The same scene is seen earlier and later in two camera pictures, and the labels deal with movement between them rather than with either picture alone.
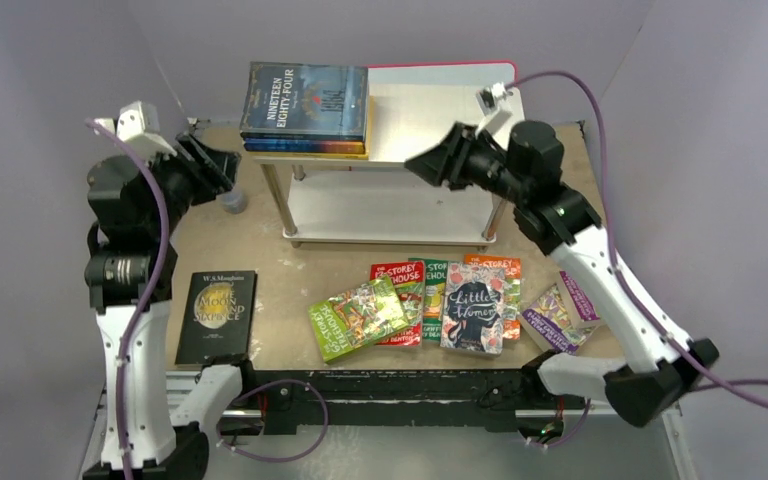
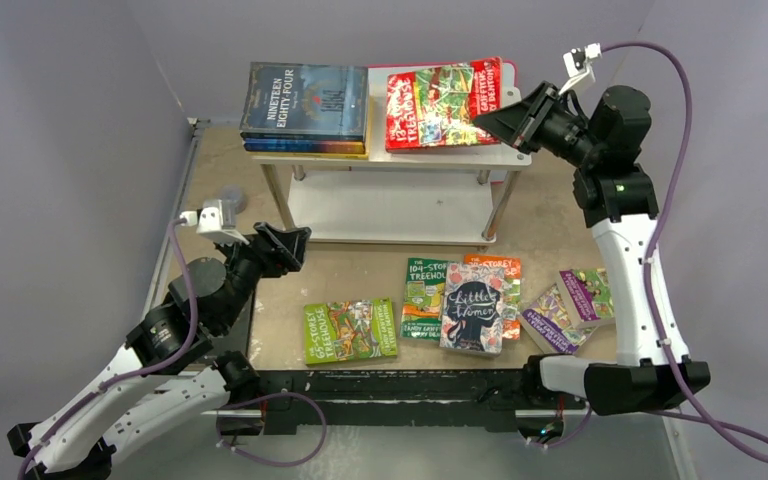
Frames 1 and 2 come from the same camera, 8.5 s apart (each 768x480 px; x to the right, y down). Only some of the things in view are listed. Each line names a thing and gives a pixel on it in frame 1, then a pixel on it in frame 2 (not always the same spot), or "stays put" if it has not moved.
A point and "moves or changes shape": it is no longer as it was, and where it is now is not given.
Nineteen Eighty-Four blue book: x=296 y=101 stays put
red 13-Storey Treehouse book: x=406 y=283 -> x=435 y=108
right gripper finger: x=443 y=163 -> x=521 y=126
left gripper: x=214 y=171 -> x=275 y=261
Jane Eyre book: x=305 y=146 stays put
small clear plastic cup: x=234 y=202 stays put
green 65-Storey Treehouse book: x=357 y=318 moves or changes shape
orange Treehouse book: x=512 y=289 stays put
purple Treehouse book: x=550 y=320 stays put
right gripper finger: x=459 y=142 -> x=543 y=93
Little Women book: x=473 y=312 stays put
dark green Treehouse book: x=435 y=271 stays put
